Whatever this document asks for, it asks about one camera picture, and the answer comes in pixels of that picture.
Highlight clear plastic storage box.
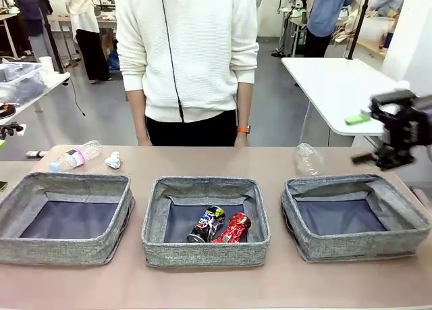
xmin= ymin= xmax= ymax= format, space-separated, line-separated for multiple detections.
xmin=0 ymin=61 xmax=47 ymax=105

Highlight clear bottle with pink label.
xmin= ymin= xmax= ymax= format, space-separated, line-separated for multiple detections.
xmin=49 ymin=140 xmax=103 ymax=172

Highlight hanging thin black cable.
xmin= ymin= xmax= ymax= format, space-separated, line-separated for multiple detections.
xmin=69 ymin=76 xmax=86 ymax=117

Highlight bystander in dark purple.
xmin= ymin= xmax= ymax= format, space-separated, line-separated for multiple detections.
xmin=11 ymin=0 xmax=63 ymax=63

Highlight white side table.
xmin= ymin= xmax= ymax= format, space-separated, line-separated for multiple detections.
xmin=0 ymin=62 xmax=71 ymax=125

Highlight person's right forearm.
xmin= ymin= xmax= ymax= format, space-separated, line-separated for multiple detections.
xmin=125 ymin=88 xmax=149 ymax=140

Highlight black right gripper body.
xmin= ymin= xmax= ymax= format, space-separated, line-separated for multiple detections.
xmin=369 ymin=90 xmax=427 ymax=171

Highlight translucent plastic bin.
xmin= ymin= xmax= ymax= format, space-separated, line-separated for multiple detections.
xmin=357 ymin=15 xmax=396 ymax=49

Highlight person's left forearm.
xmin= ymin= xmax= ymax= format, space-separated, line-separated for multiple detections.
xmin=236 ymin=82 xmax=254 ymax=127

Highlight clear plastic cup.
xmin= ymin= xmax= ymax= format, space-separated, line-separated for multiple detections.
xmin=295 ymin=143 xmax=325 ymax=176

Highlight crushed black soda can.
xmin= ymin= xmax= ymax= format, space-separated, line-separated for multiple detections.
xmin=186 ymin=205 xmax=227 ymax=243

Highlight black tripod pole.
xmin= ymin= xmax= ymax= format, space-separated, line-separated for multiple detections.
xmin=38 ymin=0 xmax=65 ymax=74

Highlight crushed red soda can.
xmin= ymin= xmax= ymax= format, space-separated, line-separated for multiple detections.
xmin=211 ymin=211 xmax=253 ymax=244

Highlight white rectangular table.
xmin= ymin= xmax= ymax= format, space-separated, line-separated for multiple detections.
xmin=280 ymin=56 xmax=432 ymax=155

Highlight small black clamp gadget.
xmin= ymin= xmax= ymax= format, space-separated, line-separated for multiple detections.
xmin=0 ymin=121 xmax=26 ymax=138

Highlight white paper cup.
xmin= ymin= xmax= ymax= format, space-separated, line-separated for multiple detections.
xmin=38 ymin=55 xmax=54 ymax=82

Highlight bystander in white top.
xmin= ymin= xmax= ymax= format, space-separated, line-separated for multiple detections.
xmin=64 ymin=0 xmax=112 ymax=84

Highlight black stand pole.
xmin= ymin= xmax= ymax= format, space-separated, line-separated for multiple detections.
xmin=346 ymin=0 xmax=372 ymax=59

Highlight white knit sweater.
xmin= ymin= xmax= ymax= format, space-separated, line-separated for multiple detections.
xmin=115 ymin=0 xmax=260 ymax=124

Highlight white paper ball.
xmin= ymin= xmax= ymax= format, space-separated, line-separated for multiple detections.
xmin=103 ymin=151 xmax=122 ymax=170

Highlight black trousers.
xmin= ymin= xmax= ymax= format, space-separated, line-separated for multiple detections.
xmin=145 ymin=109 xmax=239 ymax=147

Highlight thin black cable on sweater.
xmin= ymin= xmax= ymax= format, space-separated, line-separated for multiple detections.
xmin=159 ymin=0 xmax=185 ymax=124

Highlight grey fabric basket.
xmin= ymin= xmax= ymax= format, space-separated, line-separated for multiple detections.
xmin=140 ymin=175 xmax=272 ymax=268
xmin=279 ymin=173 xmax=432 ymax=263
xmin=0 ymin=171 xmax=136 ymax=266

